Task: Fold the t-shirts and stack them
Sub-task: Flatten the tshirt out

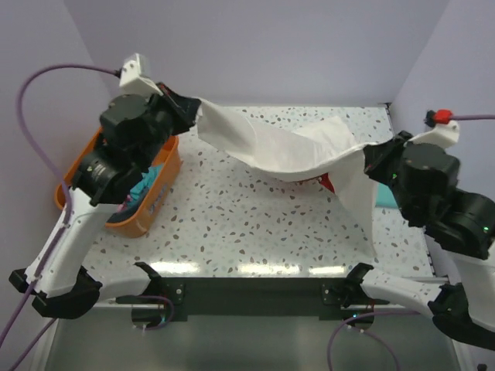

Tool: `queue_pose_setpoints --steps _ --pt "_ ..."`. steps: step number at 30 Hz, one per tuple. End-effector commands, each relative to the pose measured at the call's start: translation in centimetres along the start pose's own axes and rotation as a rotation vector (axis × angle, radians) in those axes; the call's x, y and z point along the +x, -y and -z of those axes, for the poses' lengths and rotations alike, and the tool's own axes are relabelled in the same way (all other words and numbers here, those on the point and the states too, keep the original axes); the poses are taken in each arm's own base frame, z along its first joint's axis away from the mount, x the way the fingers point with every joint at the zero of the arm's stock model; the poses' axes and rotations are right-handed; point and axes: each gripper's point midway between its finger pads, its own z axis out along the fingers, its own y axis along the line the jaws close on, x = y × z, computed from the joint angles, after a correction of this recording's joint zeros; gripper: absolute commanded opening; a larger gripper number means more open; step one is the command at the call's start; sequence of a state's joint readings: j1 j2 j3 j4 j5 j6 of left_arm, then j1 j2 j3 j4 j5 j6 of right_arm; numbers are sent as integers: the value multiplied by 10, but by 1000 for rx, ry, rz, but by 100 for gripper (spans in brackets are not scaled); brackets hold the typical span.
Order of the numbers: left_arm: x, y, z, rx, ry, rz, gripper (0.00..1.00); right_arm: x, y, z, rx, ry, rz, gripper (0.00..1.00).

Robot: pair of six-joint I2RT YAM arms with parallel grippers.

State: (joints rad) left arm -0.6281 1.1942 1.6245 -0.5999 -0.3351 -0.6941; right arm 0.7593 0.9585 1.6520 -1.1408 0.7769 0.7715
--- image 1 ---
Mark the white t shirt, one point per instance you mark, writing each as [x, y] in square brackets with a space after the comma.
[326, 147]

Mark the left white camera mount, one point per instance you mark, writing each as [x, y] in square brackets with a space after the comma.
[135, 77]

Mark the folded teal t shirt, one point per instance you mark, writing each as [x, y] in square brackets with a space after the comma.
[385, 197]

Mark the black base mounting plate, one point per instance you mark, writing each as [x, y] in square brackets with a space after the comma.
[256, 296]

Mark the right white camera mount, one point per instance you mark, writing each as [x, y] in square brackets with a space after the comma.
[444, 131]

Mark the dark grey t shirt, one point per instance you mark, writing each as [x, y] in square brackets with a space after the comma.
[123, 215]

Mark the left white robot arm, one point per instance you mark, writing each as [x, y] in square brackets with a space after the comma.
[58, 282]

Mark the teal t shirt in basket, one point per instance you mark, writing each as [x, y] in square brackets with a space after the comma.
[142, 187]

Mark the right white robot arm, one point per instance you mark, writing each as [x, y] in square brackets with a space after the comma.
[463, 311]

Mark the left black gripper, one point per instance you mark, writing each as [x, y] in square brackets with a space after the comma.
[186, 110]

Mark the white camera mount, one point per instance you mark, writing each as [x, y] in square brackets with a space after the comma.
[444, 131]
[135, 77]

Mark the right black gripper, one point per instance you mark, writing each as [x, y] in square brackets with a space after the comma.
[375, 154]

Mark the pink t shirt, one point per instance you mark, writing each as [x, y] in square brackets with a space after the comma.
[125, 206]

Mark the orange plastic basket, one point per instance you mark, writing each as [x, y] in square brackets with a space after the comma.
[151, 203]

